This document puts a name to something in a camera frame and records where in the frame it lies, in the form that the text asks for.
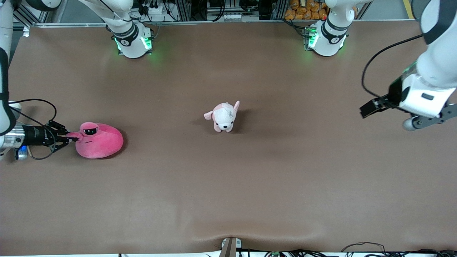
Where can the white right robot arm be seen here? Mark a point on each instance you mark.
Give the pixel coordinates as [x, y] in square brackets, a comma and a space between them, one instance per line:
[130, 43]

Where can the bag of orange snacks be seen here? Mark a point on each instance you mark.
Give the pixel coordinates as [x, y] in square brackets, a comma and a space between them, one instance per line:
[307, 9]

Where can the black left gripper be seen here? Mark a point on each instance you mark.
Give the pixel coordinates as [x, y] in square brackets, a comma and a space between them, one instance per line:
[393, 91]

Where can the pink white dog plush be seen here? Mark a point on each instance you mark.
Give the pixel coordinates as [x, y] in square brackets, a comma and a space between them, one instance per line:
[223, 117]

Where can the aluminium table edge rail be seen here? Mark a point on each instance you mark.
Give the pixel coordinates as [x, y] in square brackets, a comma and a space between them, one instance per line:
[228, 22]

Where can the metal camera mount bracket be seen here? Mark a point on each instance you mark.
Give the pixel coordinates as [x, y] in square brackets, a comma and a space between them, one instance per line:
[229, 247]

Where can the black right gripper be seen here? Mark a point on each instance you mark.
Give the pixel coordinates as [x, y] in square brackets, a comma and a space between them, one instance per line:
[36, 135]

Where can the pink round plush toy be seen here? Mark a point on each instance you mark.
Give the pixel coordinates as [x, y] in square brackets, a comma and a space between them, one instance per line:
[100, 142]

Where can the white power strip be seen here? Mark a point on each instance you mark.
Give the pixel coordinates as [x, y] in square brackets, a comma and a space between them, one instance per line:
[157, 10]

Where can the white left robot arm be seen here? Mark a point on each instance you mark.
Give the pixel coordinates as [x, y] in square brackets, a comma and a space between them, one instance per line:
[435, 71]

